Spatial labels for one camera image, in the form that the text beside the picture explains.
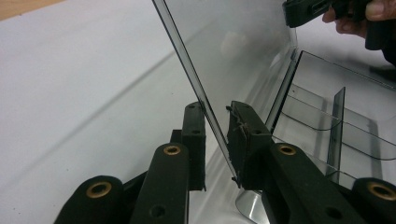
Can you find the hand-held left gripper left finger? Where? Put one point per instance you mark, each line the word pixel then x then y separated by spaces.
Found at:
pixel 194 146

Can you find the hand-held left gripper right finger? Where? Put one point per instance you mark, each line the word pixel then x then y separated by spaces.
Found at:
pixel 247 149

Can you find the clear grey compartment box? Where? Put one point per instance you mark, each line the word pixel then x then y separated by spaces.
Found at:
pixel 243 56

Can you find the white table mat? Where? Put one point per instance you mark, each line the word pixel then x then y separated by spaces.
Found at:
pixel 77 77

